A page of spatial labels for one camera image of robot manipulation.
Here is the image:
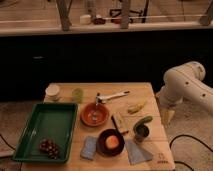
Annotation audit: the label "green plastic cup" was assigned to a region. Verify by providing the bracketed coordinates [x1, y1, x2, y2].
[72, 88, 83, 103]

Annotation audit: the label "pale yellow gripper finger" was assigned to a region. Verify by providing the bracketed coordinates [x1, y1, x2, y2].
[161, 108, 175, 126]

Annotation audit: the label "white round container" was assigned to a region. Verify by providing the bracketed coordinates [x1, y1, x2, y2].
[45, 84, 60, 101]

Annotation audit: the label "metal spoon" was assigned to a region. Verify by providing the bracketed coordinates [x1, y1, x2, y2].
[92, 93, 100, 122]

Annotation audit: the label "dark round bowl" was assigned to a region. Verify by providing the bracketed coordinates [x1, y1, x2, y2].
[96, 129, 125, 157]

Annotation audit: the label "wooden brush with black handle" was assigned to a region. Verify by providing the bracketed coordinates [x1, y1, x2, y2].
[111, 114, 129, 134]

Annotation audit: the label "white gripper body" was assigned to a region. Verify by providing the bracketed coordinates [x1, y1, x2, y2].
[156, 87, 175, 108]

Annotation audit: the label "white handled kitchen tool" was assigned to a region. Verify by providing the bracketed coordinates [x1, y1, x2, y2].
[96, 91, 129, 104]

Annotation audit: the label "grey blue cloth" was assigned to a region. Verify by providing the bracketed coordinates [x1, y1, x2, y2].
[125, 139, 153, 165]

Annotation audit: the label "yellow banana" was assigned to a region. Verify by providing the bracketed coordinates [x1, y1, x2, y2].
[127, 101, 146, 114]

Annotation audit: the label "blue sponge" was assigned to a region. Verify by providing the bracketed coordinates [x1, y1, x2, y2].
[80, 136, 97, 160]

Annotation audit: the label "orange bowl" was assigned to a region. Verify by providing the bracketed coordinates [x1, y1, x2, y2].
[80, 103, 109, 127]

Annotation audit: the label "orange fruit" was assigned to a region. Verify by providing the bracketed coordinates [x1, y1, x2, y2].
[105, 135, 119, 149]

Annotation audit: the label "green plastic tray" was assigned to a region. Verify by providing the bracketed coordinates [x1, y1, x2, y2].
[13, 103, 78, 163]

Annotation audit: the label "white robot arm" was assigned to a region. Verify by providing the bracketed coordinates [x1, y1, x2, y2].
[156, 61, 213, 126]

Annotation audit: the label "dark red grapes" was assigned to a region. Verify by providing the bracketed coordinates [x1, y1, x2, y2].
[39, 139, 59, 159]

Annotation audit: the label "black cable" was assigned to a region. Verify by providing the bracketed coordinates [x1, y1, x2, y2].
[168, 133, 213, 171]

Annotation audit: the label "green cucumber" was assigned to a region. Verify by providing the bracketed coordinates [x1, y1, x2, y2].
[133, 116, 153, 131]

